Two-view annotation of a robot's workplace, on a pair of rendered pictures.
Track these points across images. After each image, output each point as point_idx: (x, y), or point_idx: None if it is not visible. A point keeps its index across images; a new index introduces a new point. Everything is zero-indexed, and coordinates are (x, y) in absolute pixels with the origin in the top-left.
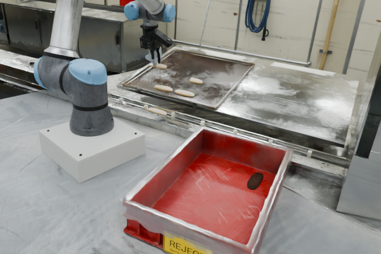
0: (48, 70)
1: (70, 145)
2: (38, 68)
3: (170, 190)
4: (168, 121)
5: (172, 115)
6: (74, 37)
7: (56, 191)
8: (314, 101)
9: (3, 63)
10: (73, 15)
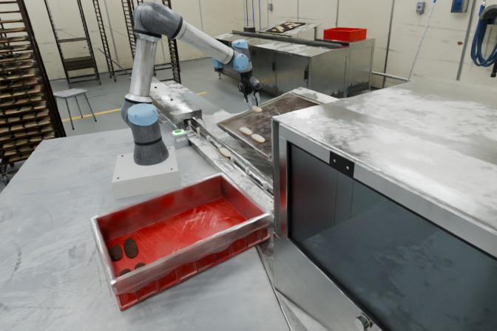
0: (124, 111)
1: (120, 170)
2: (122, 108)
3: (161, 222)
4: (220, 162)
5: (231, 158)
6: (143, 86)
7: (97, 201)
8: None
9: (155, 98)
10: (142, 69)
